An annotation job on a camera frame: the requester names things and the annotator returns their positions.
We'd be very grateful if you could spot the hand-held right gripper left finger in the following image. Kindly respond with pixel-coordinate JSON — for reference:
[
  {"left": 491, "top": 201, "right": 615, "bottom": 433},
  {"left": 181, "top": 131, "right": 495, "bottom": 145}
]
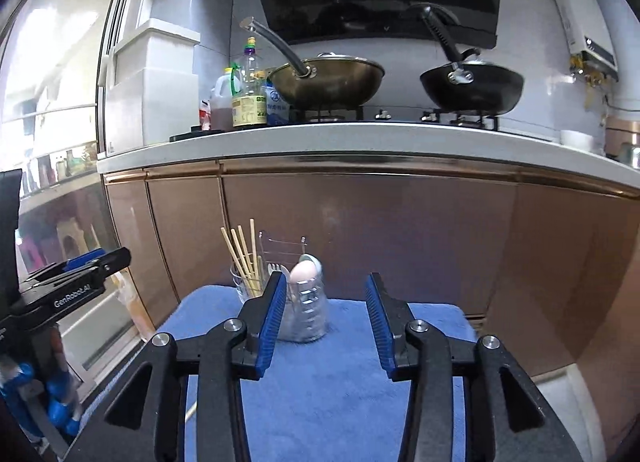
[{"left": 65, "top": 271, "right": 289, "bottom": 462}]

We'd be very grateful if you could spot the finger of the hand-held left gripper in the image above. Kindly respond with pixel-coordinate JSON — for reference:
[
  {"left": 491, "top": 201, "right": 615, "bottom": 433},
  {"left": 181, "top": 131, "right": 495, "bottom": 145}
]
[
  {"left": 19, "top": 250, "right": 109, "bottom": 289},
  {"left": 9, "top": 247, "right": 133, "bottom": 319}
]

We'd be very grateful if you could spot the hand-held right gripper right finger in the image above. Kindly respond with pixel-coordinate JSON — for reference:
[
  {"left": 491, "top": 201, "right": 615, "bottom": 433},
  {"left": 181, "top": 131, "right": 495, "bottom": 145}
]
[{"left": 364, "top": 272, "right": 585, "bottom": 462}]

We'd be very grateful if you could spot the clear acrylic utensil holder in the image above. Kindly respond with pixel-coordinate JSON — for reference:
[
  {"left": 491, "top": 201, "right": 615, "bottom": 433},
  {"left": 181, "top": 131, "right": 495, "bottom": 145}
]
[{"left": 229, "top": 236, "right": 332, "bottom": 344}]

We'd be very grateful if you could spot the person's left hand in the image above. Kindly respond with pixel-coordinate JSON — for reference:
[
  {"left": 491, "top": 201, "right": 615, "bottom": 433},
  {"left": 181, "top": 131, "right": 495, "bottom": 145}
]
[{"left": 0, "top": 361, "right": 85, "bottom": 444}]

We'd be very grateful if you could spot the plastic bag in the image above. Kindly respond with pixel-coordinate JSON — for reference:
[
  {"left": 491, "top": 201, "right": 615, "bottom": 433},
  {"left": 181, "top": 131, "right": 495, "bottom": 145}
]
[{"left": 111, "top": 272, "right": 153, "bottom": 335}]

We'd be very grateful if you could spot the brown kitchen base cabinet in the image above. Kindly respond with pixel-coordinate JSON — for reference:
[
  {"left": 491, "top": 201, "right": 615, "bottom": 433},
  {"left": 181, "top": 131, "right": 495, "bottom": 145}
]
[{"left": 102, "top": 157, "right": 640, "bottom": 393}]

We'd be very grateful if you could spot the blue towel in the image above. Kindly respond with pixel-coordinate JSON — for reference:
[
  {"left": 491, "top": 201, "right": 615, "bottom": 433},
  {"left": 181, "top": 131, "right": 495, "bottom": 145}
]
[{"left": 94, "top": 283, "right": 482, "bottom": 462}]

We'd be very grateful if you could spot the glass sliding door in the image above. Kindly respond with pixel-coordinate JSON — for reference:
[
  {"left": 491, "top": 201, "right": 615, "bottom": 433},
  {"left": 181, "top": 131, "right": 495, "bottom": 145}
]
[{"left": 0, "top": 0, "right": 143, "bottom": 373}]

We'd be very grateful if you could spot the gas stove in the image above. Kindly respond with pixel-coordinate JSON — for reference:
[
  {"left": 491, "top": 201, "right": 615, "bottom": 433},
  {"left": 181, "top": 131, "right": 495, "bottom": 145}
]
[{"left": 287, "top": 106, "right": 502, "bottom": 132}]

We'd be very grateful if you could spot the brown sauce jug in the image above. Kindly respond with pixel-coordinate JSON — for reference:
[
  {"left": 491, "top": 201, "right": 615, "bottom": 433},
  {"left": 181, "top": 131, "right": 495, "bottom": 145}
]
[{"left": 208, "top": 67, "right": 242, "bottom": 131}]

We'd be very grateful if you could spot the blue white salt bag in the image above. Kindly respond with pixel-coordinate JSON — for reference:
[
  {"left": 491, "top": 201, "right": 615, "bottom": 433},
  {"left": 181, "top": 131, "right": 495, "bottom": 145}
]
[{"left": 264, "top": 83, "right": 292, "bottom": 126}]

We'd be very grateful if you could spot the clear cooking oil bottle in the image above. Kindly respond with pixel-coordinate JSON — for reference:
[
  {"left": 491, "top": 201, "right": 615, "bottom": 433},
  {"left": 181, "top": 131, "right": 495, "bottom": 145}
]
[{"left": 231, "top": 36, "right": 269, "bottom": 131}]

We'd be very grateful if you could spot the brass wok with lid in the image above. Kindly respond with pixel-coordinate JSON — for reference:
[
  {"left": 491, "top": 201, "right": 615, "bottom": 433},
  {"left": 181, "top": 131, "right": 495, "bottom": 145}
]
[{"left": 240, "top": 16, "right": 386, "bottom": 109}]

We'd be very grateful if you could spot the black wok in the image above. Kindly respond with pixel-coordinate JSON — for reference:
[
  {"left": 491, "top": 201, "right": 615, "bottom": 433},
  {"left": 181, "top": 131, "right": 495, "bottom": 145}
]
[{"left": 407, "top": 3, "right": 525, "bottom": 116}]

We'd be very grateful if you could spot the white bowl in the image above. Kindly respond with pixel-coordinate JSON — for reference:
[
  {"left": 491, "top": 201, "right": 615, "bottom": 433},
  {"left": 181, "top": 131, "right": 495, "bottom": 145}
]
[{"left": 559, "top": 129, "right": 595, "bottom": 154}]

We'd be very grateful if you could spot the pink rice cooker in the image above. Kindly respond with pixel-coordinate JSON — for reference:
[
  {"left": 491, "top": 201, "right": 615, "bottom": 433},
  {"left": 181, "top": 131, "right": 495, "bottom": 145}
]
[{"left": 604, "top": 116, "right": 640, "bottom": 165}]

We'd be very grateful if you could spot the white water heater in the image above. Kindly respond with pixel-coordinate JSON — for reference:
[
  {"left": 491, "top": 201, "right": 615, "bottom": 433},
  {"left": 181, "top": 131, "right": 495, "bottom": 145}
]
[{"left": 551, "top": 0, "right": 620, "bottom": 75}]

